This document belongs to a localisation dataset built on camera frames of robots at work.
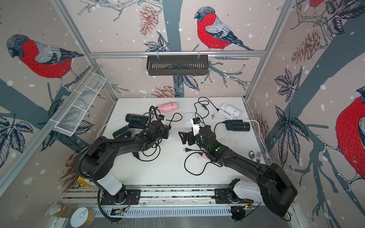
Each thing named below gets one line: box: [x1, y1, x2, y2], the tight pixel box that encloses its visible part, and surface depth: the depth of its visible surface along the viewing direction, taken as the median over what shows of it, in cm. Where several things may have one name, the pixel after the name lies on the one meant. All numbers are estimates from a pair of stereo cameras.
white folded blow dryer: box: [217, 102, 242, 118], surface depth 109 cm
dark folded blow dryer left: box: [125, 113, 149, 129], surface depth 105 cm
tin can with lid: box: [69, 207, 95, 228], surface depth 66 cm
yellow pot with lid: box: [77, 176, 91, 188], surface depth 75 cm
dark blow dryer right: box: [222, 119, 251, 132], surface depth 100 cm
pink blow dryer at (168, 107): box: [157, 101, 179, 114], surface depth 112 cm
